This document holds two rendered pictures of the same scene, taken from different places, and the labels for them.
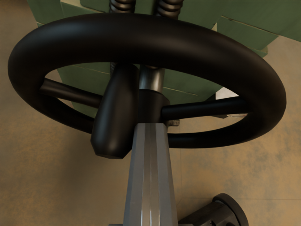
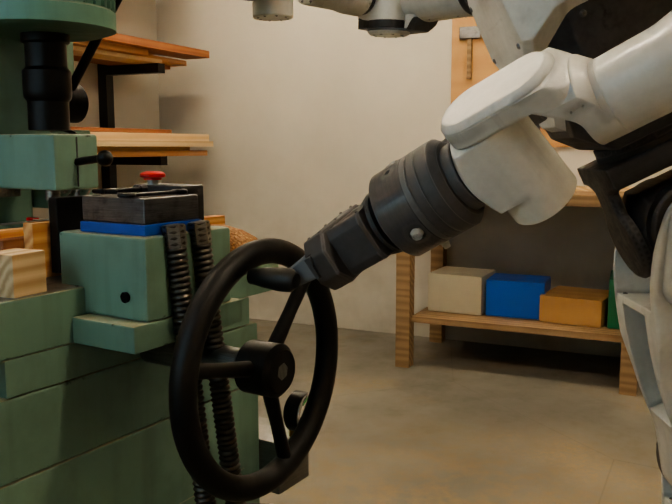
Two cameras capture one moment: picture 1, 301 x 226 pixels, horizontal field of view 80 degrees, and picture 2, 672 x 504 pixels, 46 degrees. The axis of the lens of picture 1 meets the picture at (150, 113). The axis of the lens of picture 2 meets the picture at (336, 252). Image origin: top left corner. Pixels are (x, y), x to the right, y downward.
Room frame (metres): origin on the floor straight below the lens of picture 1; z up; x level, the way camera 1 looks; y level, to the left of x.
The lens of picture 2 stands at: (-0.68, 0.38, 1.05)
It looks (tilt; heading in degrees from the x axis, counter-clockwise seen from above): 8 degrees down; 329
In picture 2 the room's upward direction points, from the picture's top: straight up
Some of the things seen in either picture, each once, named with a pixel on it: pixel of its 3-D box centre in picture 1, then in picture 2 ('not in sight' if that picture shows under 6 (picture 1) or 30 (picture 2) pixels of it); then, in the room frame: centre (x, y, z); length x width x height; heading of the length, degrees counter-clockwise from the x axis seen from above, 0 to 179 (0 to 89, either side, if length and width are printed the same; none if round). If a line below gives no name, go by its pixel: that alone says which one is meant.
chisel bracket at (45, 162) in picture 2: not in sight; (42, 167); (0.41, 0.17, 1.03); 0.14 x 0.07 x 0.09; 27
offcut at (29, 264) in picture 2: not in sight; (15, 272); (0.19, 0.24, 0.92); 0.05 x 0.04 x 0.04; 125
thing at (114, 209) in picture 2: not in sight; (150, 204); (0.21, 0.09, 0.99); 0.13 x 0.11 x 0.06; 117
